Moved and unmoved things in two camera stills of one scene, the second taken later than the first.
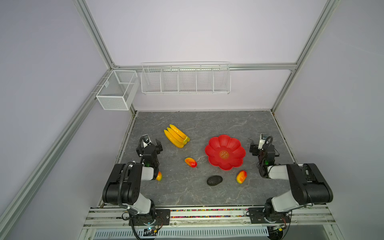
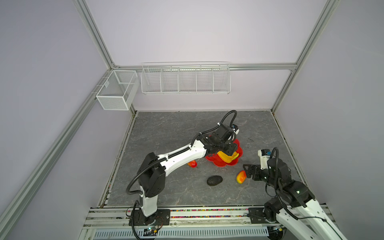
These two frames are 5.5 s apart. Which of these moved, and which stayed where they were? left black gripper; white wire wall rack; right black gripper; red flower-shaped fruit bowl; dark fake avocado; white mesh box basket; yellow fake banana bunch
Moved: yellow fake banana bunch; right black gripper; left black gripper
Stayed: white mesh box basket; red flower-shaped fruit bowl; dark fake avocado; white wire wall rack
